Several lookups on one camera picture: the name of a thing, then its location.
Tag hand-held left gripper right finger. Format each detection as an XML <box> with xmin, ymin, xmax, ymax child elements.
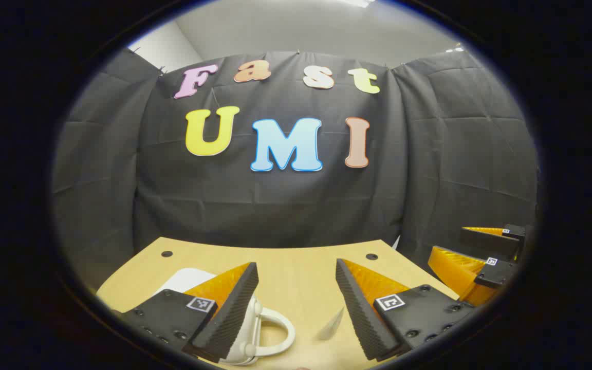
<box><xmin>335</xmin><ymin>258</ymin><xmax>474</xmax><ymax>362</ymax></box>

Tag white suitcase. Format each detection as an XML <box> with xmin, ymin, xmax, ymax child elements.
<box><xmin>155</xmin><ymin>268</ymin><xmax>297</xmax><ymax>366</ymax></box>

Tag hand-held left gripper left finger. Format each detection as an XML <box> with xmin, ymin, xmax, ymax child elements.
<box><xmin>121</xmin><ymin>262</ymin><xmax>260</xmax><ymax>363</ymax></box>

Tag white skin care tube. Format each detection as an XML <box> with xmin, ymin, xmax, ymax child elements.
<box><xmin>317</xmin><ymin>307</ymin><xmax>346</xmax><ymax>341</ymax></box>

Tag black backdrop cloth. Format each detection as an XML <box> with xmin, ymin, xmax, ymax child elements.
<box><xmin>52</xmin><ymin>47</ymin><xmax>539</xmax><ymax>293</ymax></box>

